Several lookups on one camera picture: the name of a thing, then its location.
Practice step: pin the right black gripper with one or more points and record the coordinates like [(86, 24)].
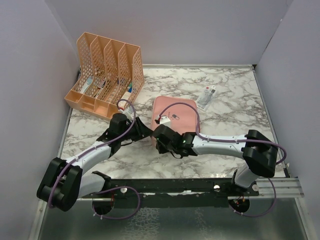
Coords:
[(160, 149)]

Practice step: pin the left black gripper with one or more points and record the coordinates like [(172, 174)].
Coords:
[(142, 130)]

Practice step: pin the pink medicine kit case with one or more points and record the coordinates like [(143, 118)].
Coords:
[(182, 117)]

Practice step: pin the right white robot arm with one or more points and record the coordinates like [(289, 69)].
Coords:
[(258, 152)]

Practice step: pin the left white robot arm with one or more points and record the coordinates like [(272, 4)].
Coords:
[(61, 184)]

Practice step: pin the white box in organizer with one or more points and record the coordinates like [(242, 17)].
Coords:
[(125, 99)]

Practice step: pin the long white packaged strip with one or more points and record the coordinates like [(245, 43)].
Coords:
[(206, 97)]

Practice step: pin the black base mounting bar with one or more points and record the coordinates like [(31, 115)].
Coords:
[(132, 198)]

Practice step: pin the orange mesh file organizer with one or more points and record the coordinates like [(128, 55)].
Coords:
[(116, 68)]

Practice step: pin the white tube in organizer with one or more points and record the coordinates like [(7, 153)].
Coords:
[(87, 83)]

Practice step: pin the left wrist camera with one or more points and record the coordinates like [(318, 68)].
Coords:
[(129, 112)]

